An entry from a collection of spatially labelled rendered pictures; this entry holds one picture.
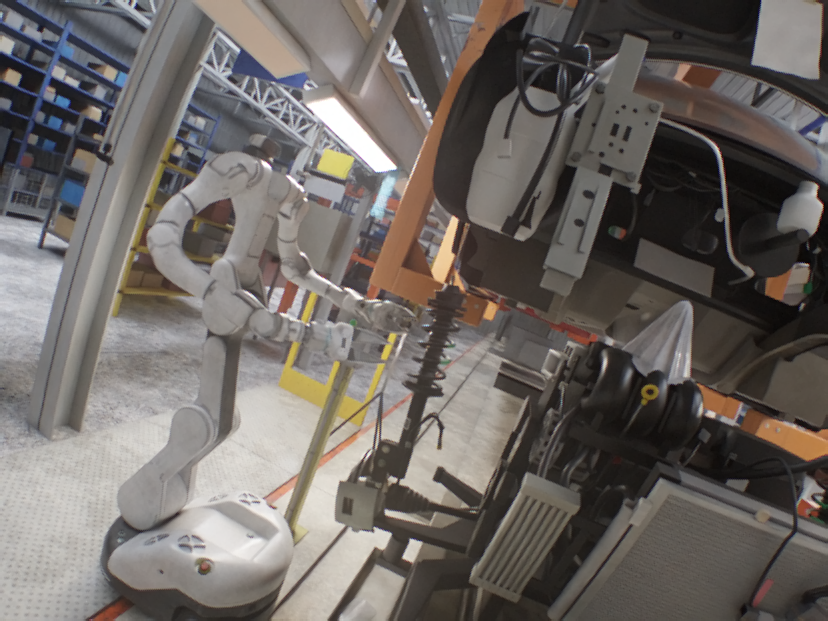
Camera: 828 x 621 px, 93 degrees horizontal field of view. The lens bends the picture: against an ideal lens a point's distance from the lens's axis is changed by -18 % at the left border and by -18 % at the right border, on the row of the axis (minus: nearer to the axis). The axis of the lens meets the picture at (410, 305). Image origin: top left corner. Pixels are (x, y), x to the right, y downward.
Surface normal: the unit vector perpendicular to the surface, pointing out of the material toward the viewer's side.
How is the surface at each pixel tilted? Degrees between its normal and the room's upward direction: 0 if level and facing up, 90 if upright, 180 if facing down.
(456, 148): 91
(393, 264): 90
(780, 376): 90
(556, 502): 106
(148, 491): 90
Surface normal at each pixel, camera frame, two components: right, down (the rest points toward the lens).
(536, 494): -0.32, 0.25
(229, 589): 0.65, -0.26
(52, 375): -0.22, -0.01
